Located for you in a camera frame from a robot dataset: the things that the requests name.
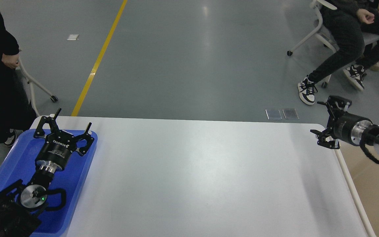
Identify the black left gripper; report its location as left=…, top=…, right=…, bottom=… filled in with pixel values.
left=33, top=108, right=95, bottom=171

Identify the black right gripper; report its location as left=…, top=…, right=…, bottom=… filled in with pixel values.
left=310, top=95, right=373, bottom=149

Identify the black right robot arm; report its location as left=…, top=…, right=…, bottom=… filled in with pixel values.
left=310, top=95, right=379, bottom=165

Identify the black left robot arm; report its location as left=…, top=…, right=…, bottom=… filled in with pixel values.
left=0, top=110, right=97, bottom=237

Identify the metal floor plate right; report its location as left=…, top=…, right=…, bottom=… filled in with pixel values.
left=282, top=108, right=299, bottom=120

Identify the metal floor plate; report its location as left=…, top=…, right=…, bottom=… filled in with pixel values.
left=282, top=108, right=299, bottom=120
left=265, top=109, right=282, bottom=120

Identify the white chair left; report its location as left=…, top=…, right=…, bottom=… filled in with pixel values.
left=15, top=57, right=59, bottom=117

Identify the blue plastic tray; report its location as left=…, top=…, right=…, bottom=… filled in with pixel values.
left=0, top=129, right=98, bottom=237

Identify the metal floor plate left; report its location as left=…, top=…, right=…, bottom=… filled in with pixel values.
left=265, top=109, right=282, bottom=120

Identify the beige plastic bin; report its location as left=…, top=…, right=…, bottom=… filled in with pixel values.
left=339, top=141, right=379, bottom=237

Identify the person in black left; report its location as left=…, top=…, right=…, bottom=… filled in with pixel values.
left=0, top=12, right=37, bottom=146

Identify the white rolling chair right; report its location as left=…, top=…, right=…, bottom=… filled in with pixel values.
left=286, top=0, right=379, bottom=88

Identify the seated person in black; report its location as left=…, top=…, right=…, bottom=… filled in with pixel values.
left=297, top=0, right=379, bottom=105

